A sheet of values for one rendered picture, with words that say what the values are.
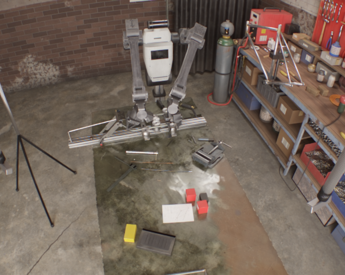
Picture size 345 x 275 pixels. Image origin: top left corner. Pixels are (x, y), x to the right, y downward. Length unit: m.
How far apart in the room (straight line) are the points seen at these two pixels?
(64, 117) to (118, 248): 2.65
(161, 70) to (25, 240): 1.87
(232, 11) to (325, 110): 2.27
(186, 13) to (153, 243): 3.23
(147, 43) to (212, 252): 1.60
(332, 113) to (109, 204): 1.91
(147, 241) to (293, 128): 1.91
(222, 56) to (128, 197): 2.38
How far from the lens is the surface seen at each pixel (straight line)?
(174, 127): 1.66
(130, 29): 1.65
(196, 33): 1.73
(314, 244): 2.52
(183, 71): 1.59
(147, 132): 1.63
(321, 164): 2.61
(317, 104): 2.51
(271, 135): 3.12
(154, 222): 1.32
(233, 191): 1.46
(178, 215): 1.34
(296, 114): 2.73
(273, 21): 3.50
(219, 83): 3.55
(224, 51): 3.35
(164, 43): 2.19
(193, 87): 4.00
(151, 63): 2.18
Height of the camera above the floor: 2.00
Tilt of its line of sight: 41 degrees down
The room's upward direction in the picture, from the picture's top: straight up
